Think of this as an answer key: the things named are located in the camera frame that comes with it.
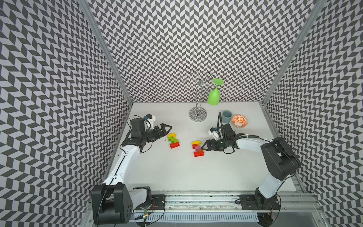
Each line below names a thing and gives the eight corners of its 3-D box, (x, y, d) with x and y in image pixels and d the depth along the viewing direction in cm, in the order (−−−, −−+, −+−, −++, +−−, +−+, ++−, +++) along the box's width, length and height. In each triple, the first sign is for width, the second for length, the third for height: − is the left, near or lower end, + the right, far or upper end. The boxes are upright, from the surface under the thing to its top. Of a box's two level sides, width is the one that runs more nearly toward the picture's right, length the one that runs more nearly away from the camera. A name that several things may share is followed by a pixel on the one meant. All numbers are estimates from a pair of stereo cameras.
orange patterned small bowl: (232, 127, 104) (234, 124, 101) (230, 118, 110) (231, 114, 107) (246, 127, 104) (248, 124, 101) (243, 118, 110) (245, 114, 107)
